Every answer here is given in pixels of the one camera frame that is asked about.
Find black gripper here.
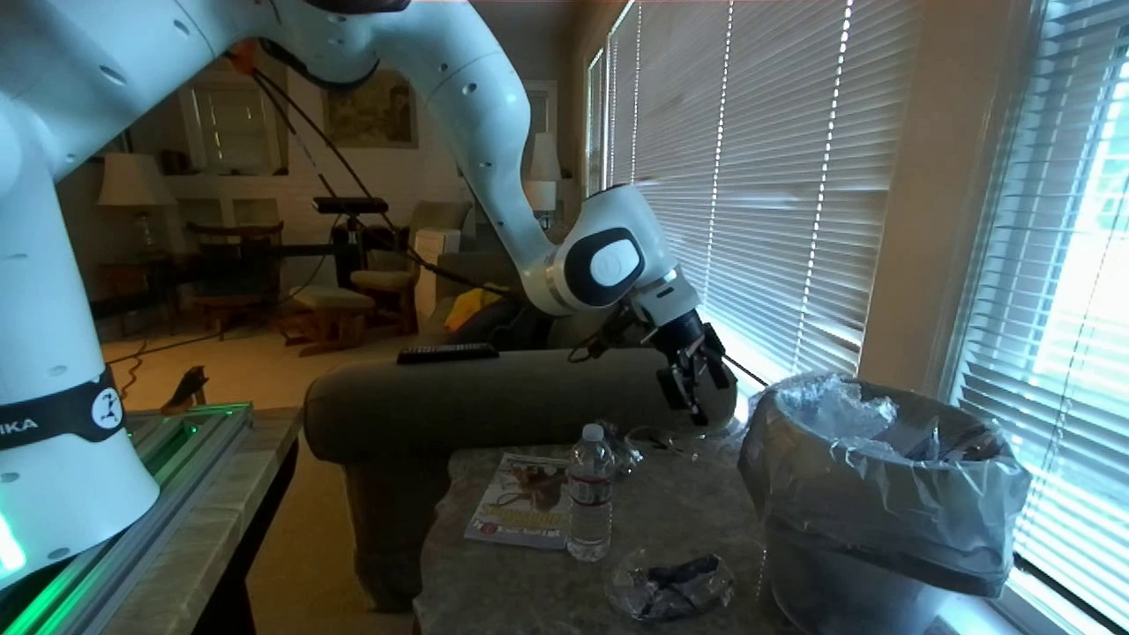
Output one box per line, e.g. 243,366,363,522
627,270,740,431

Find round rubbish can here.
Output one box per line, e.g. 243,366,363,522
758,522,1016,635

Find clear plastic water bottle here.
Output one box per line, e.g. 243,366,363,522
563,420,619,563

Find black pillow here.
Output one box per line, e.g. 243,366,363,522
470,288,557,353

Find clear bag with black item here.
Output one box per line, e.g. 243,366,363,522
603,544,740,629

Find printed magazine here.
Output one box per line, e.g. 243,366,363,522
462,448,583,554

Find bin with plastic liner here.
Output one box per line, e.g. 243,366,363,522
737,369,1036,598

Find wide window blinds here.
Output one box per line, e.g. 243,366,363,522
583,0,925,394

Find yellow pillow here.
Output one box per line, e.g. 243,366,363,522
439,282,512,337

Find black remote control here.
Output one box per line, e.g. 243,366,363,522
395,337,503,366

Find olive fabric sofa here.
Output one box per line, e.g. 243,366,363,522
301,233,747,614

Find beige armchair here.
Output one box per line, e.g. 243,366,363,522
349,252,424,336

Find narrow window blinds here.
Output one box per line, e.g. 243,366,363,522
950,0,1129,635

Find wooden footstool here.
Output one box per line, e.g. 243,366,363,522
279,282,382,356

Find dark dining chair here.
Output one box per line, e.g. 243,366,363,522
182,220,284,336

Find workbench clamp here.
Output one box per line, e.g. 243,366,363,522
157,364,215,416

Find table lamp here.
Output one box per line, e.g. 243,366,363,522
96,148,169,282

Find black camera stand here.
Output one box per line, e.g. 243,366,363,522
324,210,411,291

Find black stereo camera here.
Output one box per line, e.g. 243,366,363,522
310,195,390,220

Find framed wall painting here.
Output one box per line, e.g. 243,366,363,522
322,68,424,152

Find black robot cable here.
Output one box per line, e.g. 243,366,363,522
238,40,570,299

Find green-lit metal base plate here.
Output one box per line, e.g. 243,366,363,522
0,397,258,635

